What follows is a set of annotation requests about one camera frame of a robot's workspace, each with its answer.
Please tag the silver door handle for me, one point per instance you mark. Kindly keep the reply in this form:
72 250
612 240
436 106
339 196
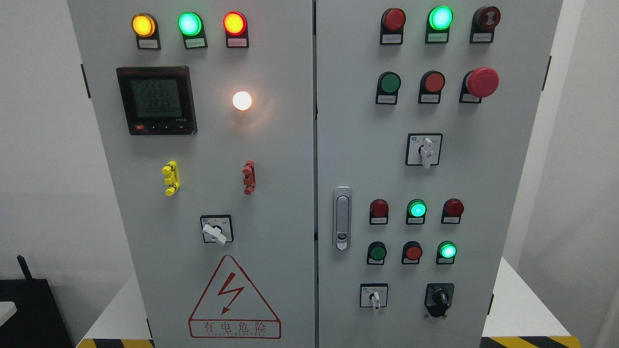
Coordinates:
341 222

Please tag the left grey cabinet door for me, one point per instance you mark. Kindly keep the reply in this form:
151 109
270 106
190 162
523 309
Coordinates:
273 226

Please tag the grey cabinet door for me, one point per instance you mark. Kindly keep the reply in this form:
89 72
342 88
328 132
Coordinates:
362 145
273 226

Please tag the right grey cabinet door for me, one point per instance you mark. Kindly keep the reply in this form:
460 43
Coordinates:
362 145

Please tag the red terminal clip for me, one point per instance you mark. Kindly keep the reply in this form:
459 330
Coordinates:
249 179

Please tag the dark red light middle left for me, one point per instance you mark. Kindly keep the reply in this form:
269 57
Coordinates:
378 212

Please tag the dark red light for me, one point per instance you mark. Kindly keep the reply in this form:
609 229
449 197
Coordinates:
378 212
392 26
452 211

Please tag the white lit indicator light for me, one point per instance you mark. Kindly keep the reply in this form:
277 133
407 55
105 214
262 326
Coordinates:
242 100

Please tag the green push button lower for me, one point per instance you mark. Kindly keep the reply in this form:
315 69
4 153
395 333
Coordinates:
376 253

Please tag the green push button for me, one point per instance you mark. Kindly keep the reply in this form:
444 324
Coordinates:
376 253
388 85

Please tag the green lit light middle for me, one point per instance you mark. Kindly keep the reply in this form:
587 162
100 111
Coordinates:
416 212

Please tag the green lit light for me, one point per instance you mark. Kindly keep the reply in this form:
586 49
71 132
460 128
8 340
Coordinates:
416 212
439 21

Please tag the green push button upper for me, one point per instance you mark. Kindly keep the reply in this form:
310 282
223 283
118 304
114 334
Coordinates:
388 85

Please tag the red push button lower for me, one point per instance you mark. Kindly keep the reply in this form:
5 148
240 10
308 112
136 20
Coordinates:
411 253

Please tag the red push button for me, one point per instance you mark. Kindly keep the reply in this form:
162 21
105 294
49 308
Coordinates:
431 85
411 253

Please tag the yellow terminal clip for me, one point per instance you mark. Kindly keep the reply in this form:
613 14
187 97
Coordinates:
171 178

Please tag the dark red light middle right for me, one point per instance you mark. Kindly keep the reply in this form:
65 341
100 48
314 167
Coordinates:
452 211

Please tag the red push button upper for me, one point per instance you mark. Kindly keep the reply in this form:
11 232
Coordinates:
431 85

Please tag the red electrical hazard warning sticker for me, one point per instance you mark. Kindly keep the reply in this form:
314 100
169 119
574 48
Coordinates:
232 307

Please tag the green lit button lower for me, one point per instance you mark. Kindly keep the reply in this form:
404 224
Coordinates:
445 253

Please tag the red lit indicator light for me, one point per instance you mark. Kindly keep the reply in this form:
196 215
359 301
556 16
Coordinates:
236 30

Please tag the black digital power meter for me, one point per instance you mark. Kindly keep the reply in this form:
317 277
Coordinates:
158 101

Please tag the dark red light top right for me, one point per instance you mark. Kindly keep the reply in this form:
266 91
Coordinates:
392 26

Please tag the green indicator light top left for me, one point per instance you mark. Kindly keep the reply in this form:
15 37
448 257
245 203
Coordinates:
192 29

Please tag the red emergency stop button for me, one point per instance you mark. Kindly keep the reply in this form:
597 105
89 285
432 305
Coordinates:
478 84

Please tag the green lit light top right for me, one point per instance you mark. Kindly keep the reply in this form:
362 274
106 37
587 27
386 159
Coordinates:
439 21

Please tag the yellow indicator light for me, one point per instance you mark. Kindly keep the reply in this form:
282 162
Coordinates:
146 31

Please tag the black red buzzer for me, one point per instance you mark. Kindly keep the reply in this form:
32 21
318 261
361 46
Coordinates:
484 22

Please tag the black box with antenna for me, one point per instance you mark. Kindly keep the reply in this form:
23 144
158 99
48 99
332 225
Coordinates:
37 322

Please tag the white selector switch left door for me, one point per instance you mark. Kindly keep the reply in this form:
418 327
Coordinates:
217 229

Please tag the white selector switch upper right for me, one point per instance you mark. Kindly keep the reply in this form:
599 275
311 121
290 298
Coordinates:
423 149

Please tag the white selector switch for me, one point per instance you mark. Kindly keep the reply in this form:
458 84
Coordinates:
373 296
423 149

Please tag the white selector switch lower right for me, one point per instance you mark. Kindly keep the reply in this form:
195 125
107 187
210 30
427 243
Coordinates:
373 296

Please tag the black rotary switch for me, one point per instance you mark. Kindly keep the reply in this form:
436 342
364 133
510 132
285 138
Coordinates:
438 298

